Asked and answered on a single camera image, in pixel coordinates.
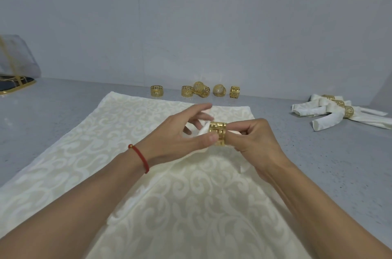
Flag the person's right forearm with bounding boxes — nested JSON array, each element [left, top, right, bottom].
[[266, 161, 392, 259]]

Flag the cream patterned table cloth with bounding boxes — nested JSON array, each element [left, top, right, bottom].
[[0, 91, 313, 259]]

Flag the black tray with gold rim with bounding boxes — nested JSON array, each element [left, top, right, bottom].
[[0, 75, 37, 95]]

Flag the white napkin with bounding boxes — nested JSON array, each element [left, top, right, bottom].
[[311, 105, 392, 132], [310, 94, 346, 103], [183, 109, 256, 175], [291, 100, 388, 118]]

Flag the red string bracelet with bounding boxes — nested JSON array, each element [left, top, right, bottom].
[[128, 144, 150, 174]]

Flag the person's left forearm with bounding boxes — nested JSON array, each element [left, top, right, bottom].
[[0, 145, 149, 259]]

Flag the row of gold rings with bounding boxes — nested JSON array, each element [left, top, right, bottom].
[[150, 81, 241, 99]]

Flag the person's right hand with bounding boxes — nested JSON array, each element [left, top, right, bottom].
[[226, 118, 295, 183]]

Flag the person's left hand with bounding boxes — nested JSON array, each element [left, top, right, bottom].
[[135, 103, 219, 170]]

